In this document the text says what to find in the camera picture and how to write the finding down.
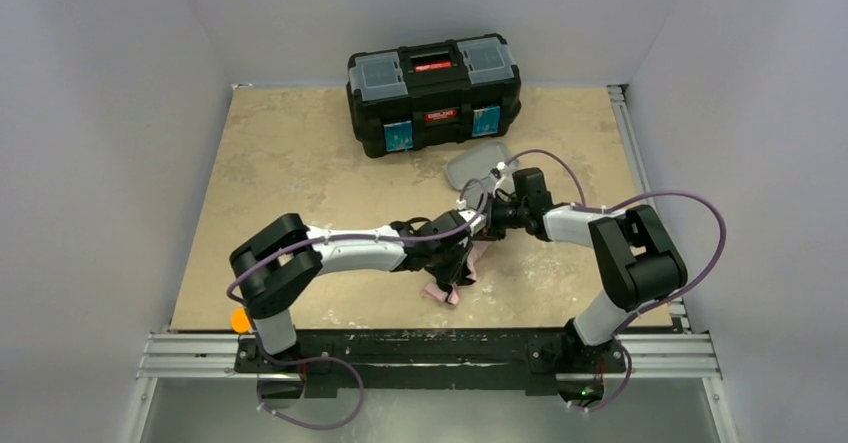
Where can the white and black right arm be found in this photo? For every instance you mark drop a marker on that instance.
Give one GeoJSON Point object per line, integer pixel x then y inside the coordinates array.
{"type": "Point", "coordinates": [637, 261]}

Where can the black plastic toolbox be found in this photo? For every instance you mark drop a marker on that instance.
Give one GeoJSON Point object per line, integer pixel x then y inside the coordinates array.
{"type": "Point", "coordinates": [414, 97]}

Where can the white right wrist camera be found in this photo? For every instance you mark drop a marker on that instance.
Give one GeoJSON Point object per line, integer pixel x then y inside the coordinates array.
{"type": "Point", "coordinates": [501, 178]}

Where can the pink and black folding umbrella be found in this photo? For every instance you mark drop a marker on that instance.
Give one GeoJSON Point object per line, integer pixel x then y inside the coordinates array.
{"type": "Point", "coordinates": [457, 274]}

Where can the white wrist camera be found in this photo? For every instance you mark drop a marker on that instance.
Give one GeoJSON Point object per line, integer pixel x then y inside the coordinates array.
{"type": "Point", "coordinates": [475, 219]}
{"type": "Point", "coordinates": [501, 178]}

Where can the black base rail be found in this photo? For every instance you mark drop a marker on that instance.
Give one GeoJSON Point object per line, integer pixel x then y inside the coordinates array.
{"type": "Point", "coordinates": [535, 361]}

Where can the grey umbrella case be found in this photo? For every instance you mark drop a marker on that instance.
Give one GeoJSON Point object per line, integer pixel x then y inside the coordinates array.
{"type": "Point", "coordinates": [477, 163]}

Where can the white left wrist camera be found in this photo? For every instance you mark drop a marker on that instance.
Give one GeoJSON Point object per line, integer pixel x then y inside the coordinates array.
{"type": "Point", "coordinates": [475, 219]}

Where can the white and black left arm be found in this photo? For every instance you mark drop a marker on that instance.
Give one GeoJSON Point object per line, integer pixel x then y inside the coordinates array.
{"type": "Point", "coordinates": [276, 265]}

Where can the orange object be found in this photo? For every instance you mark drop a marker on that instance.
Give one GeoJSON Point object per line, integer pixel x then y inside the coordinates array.
{"type": "Point", "coordinates": [240, 322]}

